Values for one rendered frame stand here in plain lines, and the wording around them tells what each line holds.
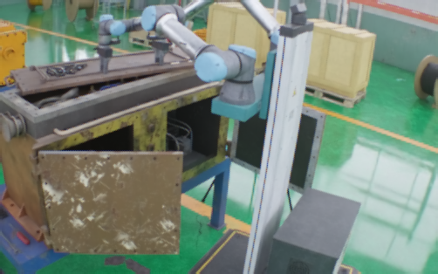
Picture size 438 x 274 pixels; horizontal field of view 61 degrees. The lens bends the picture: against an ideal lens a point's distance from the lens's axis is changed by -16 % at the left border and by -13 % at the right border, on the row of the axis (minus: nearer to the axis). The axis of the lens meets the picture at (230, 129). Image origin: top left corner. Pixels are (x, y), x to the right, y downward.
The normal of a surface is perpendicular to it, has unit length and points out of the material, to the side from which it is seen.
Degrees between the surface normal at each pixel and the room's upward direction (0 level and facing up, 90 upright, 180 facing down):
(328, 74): 90
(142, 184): 90
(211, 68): 92
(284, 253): 90
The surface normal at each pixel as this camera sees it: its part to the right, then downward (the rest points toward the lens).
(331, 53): -0.58, 0.27
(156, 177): 0.22, 0.41
